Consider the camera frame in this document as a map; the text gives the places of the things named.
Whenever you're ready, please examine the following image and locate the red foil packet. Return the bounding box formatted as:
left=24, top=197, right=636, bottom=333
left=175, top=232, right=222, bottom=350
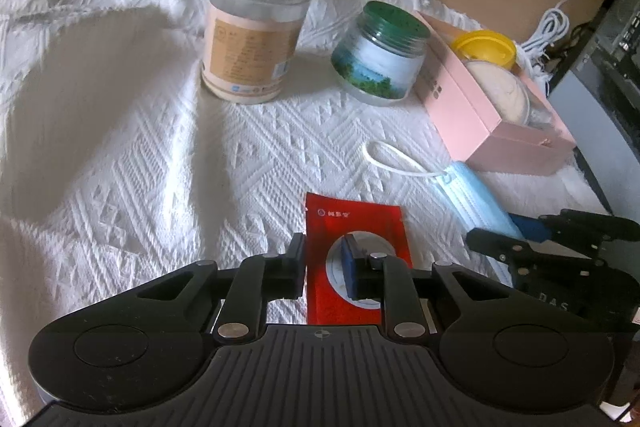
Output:
left=304, top=192, right=413, bottom=327

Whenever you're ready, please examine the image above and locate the glass-sided computer case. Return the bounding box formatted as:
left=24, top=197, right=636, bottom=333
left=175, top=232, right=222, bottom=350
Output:
left=545, top=0, right=640, bottom=215

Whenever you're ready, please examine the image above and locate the tan-lidded clear jar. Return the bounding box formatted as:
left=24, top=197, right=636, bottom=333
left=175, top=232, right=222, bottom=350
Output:
left=200, top=0, right=319, bottom=104

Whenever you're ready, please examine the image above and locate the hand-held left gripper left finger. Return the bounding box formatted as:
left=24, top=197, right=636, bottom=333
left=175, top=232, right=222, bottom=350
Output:
left=135, top=232, right=307, bottom=343

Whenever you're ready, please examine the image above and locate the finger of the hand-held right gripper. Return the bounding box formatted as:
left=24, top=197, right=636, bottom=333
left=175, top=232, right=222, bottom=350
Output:
left=466, top=227, right=608, bottom=275
left=507, top=208, right=640, bottom=244

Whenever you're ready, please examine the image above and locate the light blue face mask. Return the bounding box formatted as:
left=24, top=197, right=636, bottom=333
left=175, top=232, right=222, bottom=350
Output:
left=362, top=139, right=526, bottom=243

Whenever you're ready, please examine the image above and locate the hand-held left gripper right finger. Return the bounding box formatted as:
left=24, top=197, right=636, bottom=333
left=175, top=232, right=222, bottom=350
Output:
left=340, top=234, right=503, bottom=343

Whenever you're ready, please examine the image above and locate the pink gift box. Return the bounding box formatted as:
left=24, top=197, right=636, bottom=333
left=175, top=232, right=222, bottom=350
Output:
left=415, top=9, right=577, bottom=175

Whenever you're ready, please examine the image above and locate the green-lidded glass jar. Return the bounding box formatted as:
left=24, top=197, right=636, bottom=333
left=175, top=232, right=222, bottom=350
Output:
left=331, top=1, right=432, bottom=106

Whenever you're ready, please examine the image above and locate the white knitted cloth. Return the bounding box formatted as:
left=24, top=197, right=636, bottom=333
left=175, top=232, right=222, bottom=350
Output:
left=0, top=0, right=613, bottom=408

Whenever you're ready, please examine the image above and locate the cream round plush pad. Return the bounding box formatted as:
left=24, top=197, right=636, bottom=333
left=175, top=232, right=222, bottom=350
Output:
left=462, top=61, right=533, bottom=126

